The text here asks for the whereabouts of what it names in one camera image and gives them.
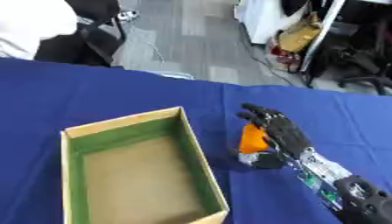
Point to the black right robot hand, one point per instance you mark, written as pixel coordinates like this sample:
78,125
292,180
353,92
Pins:
286,132

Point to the person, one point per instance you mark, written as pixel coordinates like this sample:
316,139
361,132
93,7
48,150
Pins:
30,26

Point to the white board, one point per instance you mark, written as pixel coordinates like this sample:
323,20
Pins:
270,17

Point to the tan bag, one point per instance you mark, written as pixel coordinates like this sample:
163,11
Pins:
298,35

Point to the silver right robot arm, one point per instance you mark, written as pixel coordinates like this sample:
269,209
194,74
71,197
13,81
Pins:
342,186

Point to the orange block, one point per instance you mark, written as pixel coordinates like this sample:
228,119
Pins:
252,140

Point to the tan cardboard box green inside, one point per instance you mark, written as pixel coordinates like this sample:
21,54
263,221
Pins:
140,172

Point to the black office chair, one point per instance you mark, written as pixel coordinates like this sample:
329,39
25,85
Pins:
84,35

